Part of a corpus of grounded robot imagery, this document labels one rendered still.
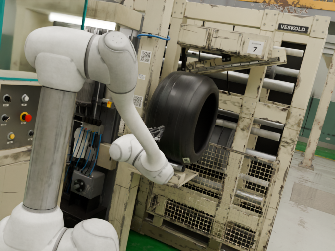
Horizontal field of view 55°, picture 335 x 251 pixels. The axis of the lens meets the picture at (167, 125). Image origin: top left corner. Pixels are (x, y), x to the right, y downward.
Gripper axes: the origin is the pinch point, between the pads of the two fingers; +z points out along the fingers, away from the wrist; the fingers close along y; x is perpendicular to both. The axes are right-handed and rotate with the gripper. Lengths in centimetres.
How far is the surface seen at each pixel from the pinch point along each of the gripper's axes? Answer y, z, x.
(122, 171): 35, 25, 46
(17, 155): 61, -39, 21
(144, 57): 35, 36, -31
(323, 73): -73, 942, 35
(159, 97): 10.3, 15.5, -12.9
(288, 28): -40, 98, -61
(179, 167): -6.4, 20.2, 27.1
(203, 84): -9.1, 30.2, -22.8
